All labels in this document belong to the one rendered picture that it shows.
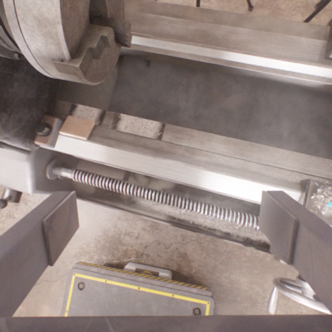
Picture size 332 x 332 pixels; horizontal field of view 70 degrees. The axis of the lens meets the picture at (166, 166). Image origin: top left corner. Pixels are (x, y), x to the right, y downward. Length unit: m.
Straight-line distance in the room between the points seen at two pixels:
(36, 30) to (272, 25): 0.63
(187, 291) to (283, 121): 0.83
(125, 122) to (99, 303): 0.90
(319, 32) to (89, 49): 0.64
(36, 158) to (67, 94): 0.27
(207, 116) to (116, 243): 1.03
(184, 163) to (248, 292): 1.09
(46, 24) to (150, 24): 0.44
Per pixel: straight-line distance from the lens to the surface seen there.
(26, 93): 0.70
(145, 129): 0.68
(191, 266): 1.52
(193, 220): 1.07
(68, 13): 0.45
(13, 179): 0.87
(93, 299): 1.32
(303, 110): 0.88
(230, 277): 1.54
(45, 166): 0.86
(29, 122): 0.72
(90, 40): 0.48
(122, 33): 0.55
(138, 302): 1.26
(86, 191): 1.18
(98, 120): 0.73
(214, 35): 0.80
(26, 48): 0.49
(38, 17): 0.45
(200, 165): 0.63
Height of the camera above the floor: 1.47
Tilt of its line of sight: 79 degrees down
